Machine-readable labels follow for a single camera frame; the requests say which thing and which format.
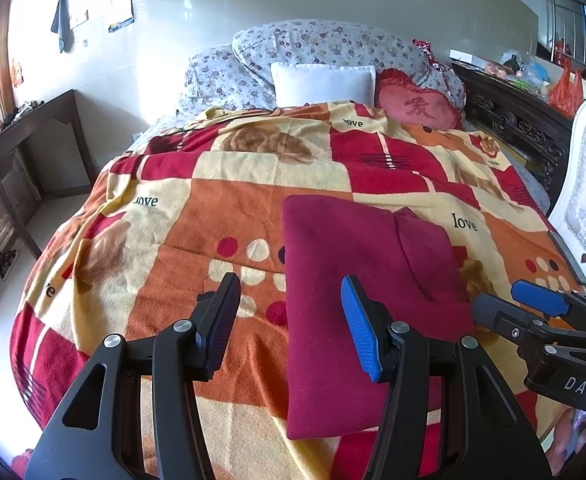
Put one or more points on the dark clothes pile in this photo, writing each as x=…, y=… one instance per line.
x=20, y=112

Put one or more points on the red shiny fabric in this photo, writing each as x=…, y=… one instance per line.
x=428, y=52

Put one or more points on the maroon sweater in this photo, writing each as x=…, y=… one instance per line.
x=343, y=250

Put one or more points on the dark patterned slipper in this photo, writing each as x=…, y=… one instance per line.
x=7, y=262

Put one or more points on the dark wooden desk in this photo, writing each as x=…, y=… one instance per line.
x=48, y=115

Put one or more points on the large floral pillow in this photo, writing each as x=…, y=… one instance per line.
x=323, y=42

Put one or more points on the red wall decoration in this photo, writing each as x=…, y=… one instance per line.
x=17, y=74

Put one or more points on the white pillow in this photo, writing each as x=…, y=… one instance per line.
x=323, y=85

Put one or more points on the small floral pillow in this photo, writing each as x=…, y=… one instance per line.
x=218, y=75

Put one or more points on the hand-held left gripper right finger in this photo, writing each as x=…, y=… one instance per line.
x=363, y=330

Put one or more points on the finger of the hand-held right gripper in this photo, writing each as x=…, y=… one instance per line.
x=513, y=322
x=540, y=297

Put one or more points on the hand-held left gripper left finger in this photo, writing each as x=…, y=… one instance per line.
x=218, y=325

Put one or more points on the dark carved wooden headboard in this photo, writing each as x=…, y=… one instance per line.
x=513, y=120

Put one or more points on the red heart cushion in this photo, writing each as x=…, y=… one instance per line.
x=418, y=107

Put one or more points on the orange plastic bag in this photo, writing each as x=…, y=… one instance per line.
x=565, y=95

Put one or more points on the grey hanging cloth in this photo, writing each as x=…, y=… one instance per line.
x=62, y=25

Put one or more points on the checkered printed blanket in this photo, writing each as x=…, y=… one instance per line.
x=173, y=240

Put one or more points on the white flat box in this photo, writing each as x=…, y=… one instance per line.
x=465, y=55

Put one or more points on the pile of colourful clutter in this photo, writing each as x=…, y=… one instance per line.
x=520, y=72

